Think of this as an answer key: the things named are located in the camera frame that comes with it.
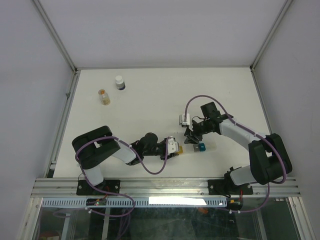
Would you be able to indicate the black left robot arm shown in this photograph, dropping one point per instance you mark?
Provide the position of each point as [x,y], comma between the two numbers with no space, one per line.
[94,147]

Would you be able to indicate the weekly pill organizer strip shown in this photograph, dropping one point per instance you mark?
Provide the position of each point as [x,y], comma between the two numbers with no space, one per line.
[202,147]

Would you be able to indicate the white slotted cable duct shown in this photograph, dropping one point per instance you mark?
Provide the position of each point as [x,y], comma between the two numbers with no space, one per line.
[140,202]

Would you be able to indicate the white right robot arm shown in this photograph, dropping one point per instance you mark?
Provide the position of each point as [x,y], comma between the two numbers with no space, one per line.
[269,161]

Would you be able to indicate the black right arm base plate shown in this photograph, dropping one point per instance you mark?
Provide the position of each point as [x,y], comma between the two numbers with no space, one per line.
[226,188]

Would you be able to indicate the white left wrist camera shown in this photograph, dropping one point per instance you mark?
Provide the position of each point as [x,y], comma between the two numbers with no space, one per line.
[172,145]

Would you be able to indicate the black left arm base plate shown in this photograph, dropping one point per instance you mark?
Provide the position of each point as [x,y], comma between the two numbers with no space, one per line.
[98,187]

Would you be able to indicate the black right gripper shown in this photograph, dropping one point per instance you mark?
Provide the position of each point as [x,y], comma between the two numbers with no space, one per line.
[192,137]

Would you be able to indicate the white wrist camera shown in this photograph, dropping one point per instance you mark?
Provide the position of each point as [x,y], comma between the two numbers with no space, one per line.
[172,145]
[184,120]

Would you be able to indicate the clear glass bottle orange cap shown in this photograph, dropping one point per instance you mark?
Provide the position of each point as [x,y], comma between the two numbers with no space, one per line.
[104,97]

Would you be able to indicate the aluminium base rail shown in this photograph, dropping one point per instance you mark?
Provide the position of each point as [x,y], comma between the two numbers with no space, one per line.
[149,187]

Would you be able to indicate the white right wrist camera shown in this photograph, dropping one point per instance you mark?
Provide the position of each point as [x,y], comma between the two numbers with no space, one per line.
[184,120]

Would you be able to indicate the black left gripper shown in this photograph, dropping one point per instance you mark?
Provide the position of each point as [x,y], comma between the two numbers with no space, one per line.
[164,142]

